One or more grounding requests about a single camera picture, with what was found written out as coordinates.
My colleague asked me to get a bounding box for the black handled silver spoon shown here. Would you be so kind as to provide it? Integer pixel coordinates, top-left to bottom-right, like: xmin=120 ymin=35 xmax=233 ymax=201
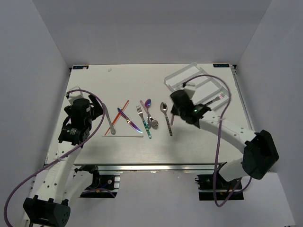
xmin=160 ymin=102 xmax=172 ymax=136

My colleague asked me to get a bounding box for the iridescent purple ornate spoon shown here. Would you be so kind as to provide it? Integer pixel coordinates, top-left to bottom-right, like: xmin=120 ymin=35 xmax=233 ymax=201
xmin=144 ymin=99 xmax=151 ymax=129

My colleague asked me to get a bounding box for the black handled silver fork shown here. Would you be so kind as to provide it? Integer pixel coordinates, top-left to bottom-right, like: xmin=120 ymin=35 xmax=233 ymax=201
xmin=205 ymin=93 xmax=226 ymax=106

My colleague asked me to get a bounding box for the teal handled silver fork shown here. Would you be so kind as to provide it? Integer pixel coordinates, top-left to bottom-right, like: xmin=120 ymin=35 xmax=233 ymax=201
xmin=136 ymin=105 xmax=152 ymax=139

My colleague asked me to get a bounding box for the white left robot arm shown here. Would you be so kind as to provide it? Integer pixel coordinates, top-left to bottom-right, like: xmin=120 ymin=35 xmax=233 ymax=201
xmin=23 ymin=95 xmax=103 ymax=227

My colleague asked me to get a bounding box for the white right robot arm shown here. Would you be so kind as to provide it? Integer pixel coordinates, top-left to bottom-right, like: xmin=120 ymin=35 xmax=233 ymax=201
xmin=170 ymin=90 xmax=279 ymax=189

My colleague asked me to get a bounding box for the clear chopstick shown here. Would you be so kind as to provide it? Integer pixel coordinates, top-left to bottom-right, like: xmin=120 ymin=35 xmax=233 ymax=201
xmin=102 ymin=135 xmax=144 ymax=138

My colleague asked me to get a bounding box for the white compartment cutlery tray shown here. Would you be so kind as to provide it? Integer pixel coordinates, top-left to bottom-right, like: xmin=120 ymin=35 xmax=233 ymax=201
xmin=164 ymin=62 xmax=230 ymax=110

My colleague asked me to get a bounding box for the ornate silver table knife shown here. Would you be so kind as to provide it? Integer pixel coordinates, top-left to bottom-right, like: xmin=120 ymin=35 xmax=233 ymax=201
xmin=104 ymin=104 xmax=116 ymax=135

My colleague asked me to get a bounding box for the blue label sticker right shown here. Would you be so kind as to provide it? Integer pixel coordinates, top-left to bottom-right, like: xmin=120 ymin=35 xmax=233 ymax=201
xmin=213 ymin=63 xmax=230 ymax=68

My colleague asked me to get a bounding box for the blue label sticker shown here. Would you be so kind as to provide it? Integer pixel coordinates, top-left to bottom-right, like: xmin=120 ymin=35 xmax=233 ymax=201
xmin=72 ymin=65 xmax=89 ymax=70
xmin=213 ymin=63 xmax=230 ymax=68

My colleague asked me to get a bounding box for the iridescent rainbow steak knife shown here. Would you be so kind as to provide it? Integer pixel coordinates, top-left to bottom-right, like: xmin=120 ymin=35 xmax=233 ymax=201
xmin=117 ymin=108 xmax=142 ymax=133

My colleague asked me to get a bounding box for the orange chopstick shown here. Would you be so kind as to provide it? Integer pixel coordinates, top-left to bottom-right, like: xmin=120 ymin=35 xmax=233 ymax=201
xmin=104 ymin=100 xmax=129 ymax=136
xmin=112 ymin=108 xmax=124 ymax=125

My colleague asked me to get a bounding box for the blue label sticker left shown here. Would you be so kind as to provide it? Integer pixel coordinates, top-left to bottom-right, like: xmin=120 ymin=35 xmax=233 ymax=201
xmin=72 ymin=65 xmax=89 ymax=70

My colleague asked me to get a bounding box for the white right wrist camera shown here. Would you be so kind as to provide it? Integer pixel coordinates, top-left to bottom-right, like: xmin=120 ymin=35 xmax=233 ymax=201
xmin=175 ymin=82 xmax=196 ymax=99

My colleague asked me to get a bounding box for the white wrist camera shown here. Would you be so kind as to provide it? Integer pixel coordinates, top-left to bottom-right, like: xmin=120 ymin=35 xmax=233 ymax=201
xmin=175 ymin=82 xmax=196 ymax=99
xmin=65 ymin=86 xmax=85 ymax=105

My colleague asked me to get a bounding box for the pink handled silver spoon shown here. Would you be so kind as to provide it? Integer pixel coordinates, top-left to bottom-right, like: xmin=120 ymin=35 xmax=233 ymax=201
xmin=140 ymin=99 xmax=159 ymax=129

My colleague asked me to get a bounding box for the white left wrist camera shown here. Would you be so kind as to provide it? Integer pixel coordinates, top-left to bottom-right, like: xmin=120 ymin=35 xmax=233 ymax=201
xmin=65 ymin=86 xmax=85 ymax=105

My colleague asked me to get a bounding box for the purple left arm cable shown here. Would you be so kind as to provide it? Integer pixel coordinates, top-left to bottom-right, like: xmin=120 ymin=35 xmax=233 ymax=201
xmin=3 ymin=89 xmax=116 ymax=224

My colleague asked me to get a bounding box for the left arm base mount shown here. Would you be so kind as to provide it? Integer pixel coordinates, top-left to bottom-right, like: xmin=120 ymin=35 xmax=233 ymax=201
xmin=73 ymin=165 xmax=120 ymax=198

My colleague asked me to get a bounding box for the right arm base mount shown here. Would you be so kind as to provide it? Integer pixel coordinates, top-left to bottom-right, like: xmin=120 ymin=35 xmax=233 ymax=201
xmin=195 ymin=175 xmax=244 ymax=201

